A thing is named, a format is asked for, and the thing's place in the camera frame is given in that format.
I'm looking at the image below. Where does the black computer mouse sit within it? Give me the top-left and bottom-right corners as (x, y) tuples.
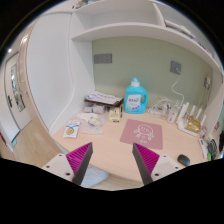
(177, 154), (190, 167)

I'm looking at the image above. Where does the white wall shelf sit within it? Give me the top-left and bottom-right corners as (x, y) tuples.
(72, 0), (224, 78)

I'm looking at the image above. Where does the blue detergent bottle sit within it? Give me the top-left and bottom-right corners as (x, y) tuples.
(124, 77), (148, 114)

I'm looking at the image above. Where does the clear plastic bag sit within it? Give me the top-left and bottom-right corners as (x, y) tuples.
(79, 116), (104, 135)

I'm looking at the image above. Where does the grey wall outlet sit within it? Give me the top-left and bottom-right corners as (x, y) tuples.
(170, 61), (181, 75)

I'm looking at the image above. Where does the white door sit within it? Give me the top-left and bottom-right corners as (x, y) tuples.
(4, 54), (31, 141)

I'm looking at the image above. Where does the yellow white packet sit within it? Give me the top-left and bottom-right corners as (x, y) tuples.
(63, 120), (80, 138)

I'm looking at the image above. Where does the small yellow box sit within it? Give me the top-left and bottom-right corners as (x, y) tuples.
(109, 107), (120, 122)

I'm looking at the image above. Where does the grey wall socket panel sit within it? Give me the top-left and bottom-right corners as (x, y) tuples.
(94, 53), (112, 64)

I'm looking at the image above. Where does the coiled white cable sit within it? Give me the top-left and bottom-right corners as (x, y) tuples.
(148, 97), (176, 118)

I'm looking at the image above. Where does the pink mouse pad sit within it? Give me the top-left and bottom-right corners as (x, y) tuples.
(120, 119), (163, 150)

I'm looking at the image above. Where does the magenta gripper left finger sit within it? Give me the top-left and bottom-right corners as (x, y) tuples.
(66, 143), (93, 185)

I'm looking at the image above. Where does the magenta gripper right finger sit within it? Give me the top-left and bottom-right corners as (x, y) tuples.
(132, 143), (159, 185)

